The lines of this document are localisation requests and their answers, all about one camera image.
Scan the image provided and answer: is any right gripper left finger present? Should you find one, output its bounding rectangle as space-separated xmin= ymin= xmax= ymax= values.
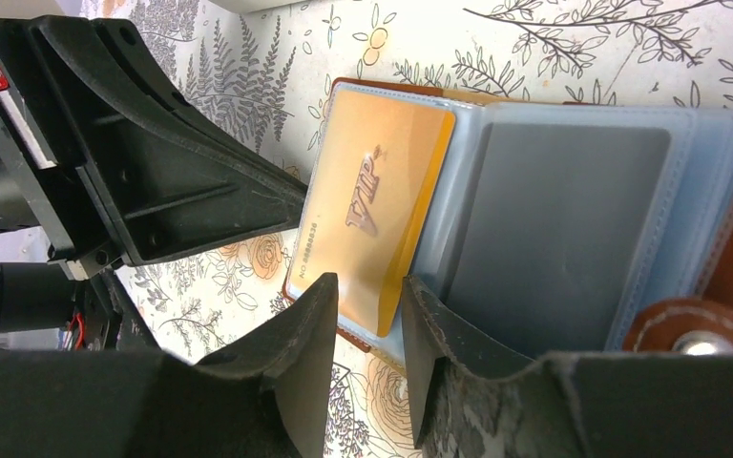
xmin=0 ymin=273 xmax=338 ymax=457

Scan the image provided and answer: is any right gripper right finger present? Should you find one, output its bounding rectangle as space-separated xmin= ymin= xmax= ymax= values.
xmin=401 ymin=276 xmax=733 ymax=457

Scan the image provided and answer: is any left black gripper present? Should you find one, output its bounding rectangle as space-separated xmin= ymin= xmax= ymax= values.
xmin=0 ymin=15 xmax=307 ymax=342

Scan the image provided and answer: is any brown leather card holder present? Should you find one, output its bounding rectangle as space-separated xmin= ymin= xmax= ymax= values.
xmin=326 ymin=79 xmax=733 ymax=363

